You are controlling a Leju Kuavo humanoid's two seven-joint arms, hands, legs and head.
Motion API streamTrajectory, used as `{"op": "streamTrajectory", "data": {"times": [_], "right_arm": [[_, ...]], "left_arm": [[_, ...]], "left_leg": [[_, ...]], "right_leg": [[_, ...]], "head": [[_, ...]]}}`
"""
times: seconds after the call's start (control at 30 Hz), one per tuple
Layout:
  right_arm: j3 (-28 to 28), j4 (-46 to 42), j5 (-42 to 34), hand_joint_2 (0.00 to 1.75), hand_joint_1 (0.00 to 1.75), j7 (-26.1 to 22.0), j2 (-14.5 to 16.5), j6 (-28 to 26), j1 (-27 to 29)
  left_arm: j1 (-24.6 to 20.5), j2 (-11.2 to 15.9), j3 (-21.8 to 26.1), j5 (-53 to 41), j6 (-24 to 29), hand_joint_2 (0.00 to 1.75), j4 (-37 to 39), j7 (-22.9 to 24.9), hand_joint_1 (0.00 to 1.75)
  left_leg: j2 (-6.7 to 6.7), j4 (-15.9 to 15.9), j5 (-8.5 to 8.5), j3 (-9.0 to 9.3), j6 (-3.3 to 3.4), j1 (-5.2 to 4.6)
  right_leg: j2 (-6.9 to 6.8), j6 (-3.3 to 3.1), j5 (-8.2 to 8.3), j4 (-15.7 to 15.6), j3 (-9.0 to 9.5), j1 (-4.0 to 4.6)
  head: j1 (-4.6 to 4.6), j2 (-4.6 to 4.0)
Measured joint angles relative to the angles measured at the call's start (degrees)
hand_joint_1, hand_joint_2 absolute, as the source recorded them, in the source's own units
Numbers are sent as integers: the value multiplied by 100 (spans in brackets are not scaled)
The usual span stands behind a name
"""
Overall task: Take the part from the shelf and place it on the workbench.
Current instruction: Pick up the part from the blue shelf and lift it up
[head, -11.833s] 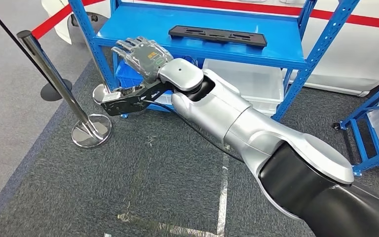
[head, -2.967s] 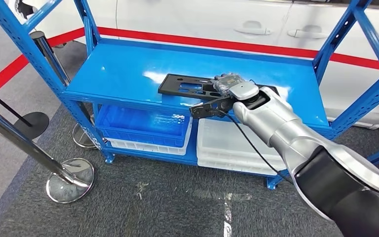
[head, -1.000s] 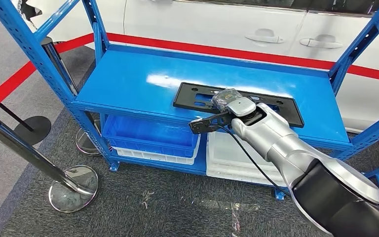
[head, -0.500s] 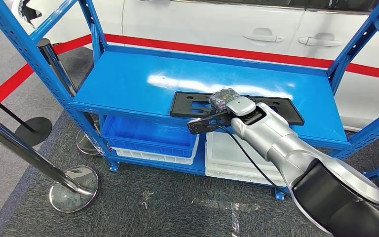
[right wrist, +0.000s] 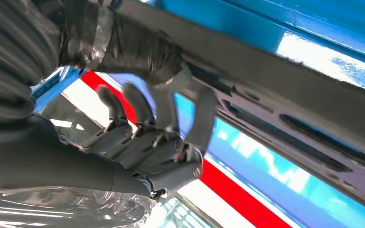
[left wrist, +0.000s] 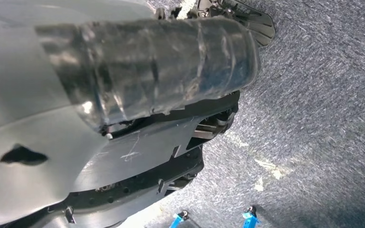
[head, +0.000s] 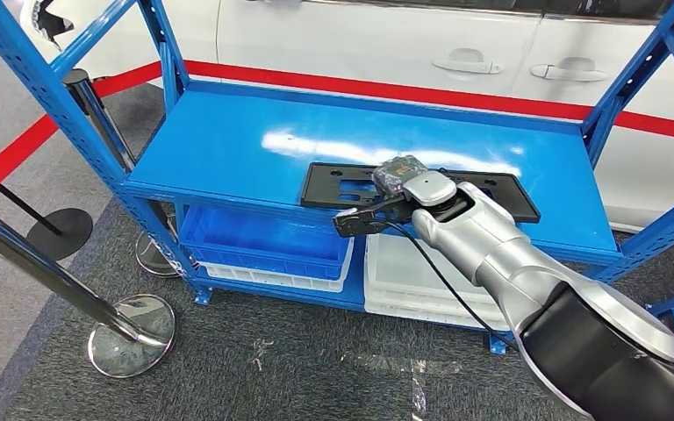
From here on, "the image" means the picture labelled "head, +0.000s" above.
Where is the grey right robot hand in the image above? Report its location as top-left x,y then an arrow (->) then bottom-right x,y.
371,154 -> 431,196

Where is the black plastic panel part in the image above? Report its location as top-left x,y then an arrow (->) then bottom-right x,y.
299,161 -> 541,225

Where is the blue metal shelf rack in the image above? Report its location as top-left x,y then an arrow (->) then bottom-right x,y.
0,0 -> 674,355

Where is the red barrier belt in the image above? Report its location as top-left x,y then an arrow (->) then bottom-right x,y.
184,59 -> 674,146
0,61 -> 164,202

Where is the translucent white plastic tray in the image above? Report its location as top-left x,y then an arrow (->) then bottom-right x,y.
364,299 -> 513,332
364,232 -> 510,318

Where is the white car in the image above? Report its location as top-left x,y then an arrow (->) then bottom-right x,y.
19,0 -> 674,242

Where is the blue plastic bin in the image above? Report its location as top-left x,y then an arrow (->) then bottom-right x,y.
178,204 -> 355,282

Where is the black stanchion with disc base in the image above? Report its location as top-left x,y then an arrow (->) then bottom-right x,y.
0,155 -> 94,262

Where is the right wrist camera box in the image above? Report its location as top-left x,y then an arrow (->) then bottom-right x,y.
332,194 -> 413,239

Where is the black camera cable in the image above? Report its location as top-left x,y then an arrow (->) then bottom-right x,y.
374,219 -> 519,353

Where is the white car door handle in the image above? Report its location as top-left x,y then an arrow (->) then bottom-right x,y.
431,47 -> 505,75
529,56 -> 610,82

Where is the chrome stanchion post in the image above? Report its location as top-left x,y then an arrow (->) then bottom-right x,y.
62,68 -> 181,279
0,197 -> 176,380

